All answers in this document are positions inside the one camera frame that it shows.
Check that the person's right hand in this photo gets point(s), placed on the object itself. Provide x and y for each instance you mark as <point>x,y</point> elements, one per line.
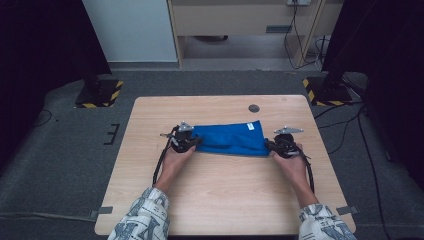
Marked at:
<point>295,170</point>

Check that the white power strip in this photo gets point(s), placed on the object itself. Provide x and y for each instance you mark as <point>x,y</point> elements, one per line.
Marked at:
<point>299,2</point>

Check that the grey tape strip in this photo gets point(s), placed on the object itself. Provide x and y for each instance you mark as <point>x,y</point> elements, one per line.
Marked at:
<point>101,211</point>
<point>347,210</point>

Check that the person's left hand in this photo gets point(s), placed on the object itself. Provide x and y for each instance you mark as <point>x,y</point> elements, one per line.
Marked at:
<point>173,165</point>

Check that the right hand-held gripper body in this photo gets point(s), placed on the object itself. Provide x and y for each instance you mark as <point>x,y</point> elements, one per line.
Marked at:
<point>286,143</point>

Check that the blue towel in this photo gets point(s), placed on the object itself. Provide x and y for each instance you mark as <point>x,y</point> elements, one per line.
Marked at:
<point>230,138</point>

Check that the black curtain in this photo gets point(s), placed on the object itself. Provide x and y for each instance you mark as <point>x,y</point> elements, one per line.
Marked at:
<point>390,66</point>
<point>40,66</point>

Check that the dark round table grommet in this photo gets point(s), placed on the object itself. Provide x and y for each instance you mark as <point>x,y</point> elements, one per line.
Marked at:
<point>254,108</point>

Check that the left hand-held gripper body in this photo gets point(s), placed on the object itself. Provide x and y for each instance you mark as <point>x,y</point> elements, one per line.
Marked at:
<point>181,140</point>

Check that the black stand with striped base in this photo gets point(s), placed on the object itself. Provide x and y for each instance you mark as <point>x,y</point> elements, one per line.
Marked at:
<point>100,93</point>
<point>328,91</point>

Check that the white cabinet panel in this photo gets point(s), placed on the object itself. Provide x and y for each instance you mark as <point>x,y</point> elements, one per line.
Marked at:
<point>133,30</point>

